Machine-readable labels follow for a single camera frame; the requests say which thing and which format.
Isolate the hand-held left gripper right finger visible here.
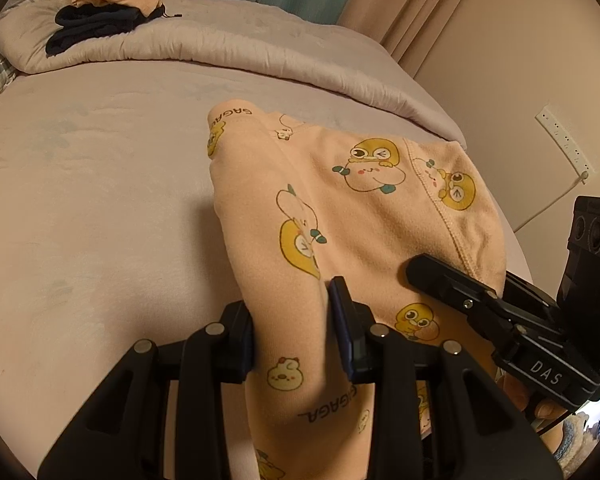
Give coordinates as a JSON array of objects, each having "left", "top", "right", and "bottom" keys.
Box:
[{"left": 327, "top": 276, "right": 563, "bottom": 480}]

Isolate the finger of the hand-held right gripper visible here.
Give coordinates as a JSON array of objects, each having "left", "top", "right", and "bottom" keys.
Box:
[
  {"left": 502, "top": 271, "right": 562, "bottom": 327},
  {"left": 406, "top": 254, "right": 518, "bottom": 342}
]

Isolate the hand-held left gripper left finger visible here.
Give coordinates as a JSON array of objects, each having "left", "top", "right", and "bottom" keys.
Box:
[{"left": 37, "top": 302, "right": 256, "bottom": 480}]

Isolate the peach cartoon-print pajama garment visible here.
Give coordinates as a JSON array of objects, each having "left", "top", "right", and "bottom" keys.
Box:
[{"left": 206, "top": 100, "right": 507, "bottom": 480}]

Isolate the person's right hand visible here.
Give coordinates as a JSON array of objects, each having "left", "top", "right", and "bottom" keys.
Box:
[{"left": 500, "top": 370, "right": 569, "bottom": 423}]

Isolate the light blue printed clothing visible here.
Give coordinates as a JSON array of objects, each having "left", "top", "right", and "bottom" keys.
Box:
[{"left": 550, "top": 370, "right": 600, "bottom": 467}]

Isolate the bed with pale sheet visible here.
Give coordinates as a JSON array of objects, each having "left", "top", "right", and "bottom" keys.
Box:
[{"left": 0, "top": 57, "right": 536, "bottom": 463}]

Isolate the pink curtain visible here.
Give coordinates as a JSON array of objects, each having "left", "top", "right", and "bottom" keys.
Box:
[{"left": 337, "top": 0, "right": 492, "bottom": 67}]

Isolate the grey quilted blanket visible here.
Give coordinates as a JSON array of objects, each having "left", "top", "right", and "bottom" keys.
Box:
[{"left": 0, "top": 0, "right": 468, "bottom": 152}]

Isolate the dark navy garment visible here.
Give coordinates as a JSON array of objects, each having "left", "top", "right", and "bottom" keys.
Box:
[{"left": 45, "top": 4, "right": 182, "bottom": 58}]

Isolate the white power cable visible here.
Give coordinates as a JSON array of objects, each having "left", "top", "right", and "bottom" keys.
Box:
[{"left": 512, "top": 170, "right": 590, "bottom": 234}]

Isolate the white wall power strip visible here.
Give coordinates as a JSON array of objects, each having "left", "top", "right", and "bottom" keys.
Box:
[{"left": 535, "top": 105, "right": 594, "bottom": 173}]

